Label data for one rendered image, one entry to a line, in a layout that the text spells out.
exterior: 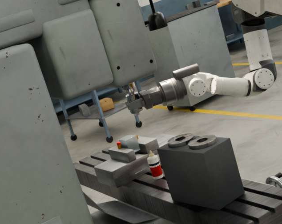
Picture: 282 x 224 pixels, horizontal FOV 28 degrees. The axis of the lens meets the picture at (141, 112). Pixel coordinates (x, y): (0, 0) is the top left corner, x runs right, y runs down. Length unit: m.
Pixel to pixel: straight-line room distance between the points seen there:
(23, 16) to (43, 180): 0.50
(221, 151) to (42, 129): 0.53
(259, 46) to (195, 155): 0.64
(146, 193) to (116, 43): 0.54
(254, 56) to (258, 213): 0.73
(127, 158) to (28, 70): 0.66
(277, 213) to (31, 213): 0.71
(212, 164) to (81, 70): 0.52
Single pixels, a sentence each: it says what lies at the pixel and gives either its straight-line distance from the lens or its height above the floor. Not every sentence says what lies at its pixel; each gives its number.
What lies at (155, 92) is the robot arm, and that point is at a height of 1.24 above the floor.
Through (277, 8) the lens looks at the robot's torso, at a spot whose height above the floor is 1.41.
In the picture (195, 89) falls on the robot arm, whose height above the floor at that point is 1.21.
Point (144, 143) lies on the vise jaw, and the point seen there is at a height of 1.04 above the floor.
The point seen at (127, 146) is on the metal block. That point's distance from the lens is 2.18.
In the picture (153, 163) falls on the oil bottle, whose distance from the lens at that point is 2.06.
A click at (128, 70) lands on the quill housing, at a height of 1.36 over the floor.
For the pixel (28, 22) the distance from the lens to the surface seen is 1.77.
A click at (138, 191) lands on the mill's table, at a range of 2.03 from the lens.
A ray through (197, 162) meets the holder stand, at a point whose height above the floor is 1.08.
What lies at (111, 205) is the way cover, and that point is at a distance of 2.16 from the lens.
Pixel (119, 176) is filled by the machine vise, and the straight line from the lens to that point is 2.12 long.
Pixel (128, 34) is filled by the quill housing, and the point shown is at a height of 1.48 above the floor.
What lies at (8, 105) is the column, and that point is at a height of 1.41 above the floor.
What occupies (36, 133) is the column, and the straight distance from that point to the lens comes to 1.65.
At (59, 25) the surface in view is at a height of 1.58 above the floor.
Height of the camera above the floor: 1.64
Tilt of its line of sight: 13 degrees down
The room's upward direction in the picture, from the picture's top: 17 degrees counter-clockwise
